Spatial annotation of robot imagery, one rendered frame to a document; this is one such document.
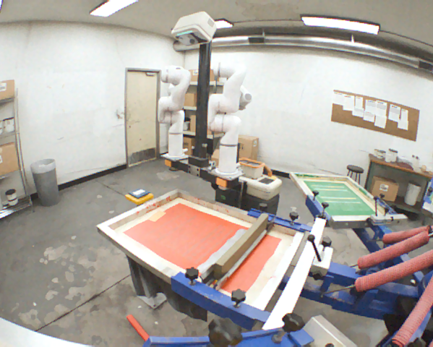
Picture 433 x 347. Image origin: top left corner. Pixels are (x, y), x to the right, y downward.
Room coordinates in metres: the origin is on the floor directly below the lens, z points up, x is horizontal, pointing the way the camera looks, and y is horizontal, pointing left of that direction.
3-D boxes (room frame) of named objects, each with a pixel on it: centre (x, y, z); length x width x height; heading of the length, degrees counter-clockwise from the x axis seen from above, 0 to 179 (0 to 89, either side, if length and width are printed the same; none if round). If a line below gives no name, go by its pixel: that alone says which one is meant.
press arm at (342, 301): (0.60, -0.32, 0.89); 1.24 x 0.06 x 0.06; 58
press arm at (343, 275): (0.53, -0.43, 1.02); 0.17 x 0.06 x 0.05; 58
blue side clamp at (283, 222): (0.93, -0.30, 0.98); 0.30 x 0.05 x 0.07; 58
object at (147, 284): (0.68, 0.20, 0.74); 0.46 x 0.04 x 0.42; 58
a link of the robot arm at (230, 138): (1.21, -0.05, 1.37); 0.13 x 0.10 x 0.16; 82
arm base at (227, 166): (1.22, -0.07, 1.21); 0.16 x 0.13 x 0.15; 141
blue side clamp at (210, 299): (0.46, -0.01, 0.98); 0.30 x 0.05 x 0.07; 58
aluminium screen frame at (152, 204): (0.82, 0.05, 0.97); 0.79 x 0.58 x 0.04; 58
